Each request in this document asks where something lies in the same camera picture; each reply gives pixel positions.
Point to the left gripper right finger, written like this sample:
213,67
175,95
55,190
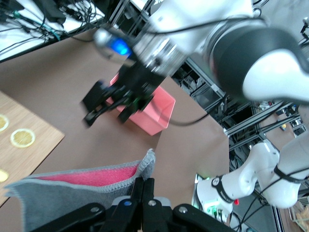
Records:
183,220

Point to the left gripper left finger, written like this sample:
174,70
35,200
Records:
96,220

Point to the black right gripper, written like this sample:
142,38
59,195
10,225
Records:
140,82

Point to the gray cloth pink lining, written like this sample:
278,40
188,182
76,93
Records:
60,200

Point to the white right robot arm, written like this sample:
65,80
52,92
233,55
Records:
241,24

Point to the pink plastic bin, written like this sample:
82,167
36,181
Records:
157,113

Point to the metal equipment rack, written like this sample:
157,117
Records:
193,82

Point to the wooden cutting board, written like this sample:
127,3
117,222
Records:
29,125

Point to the lemon slice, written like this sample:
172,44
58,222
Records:
23,138
3,122

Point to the black power adapter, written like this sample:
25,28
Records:
54,12

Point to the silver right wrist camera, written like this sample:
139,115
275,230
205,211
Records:
106,38

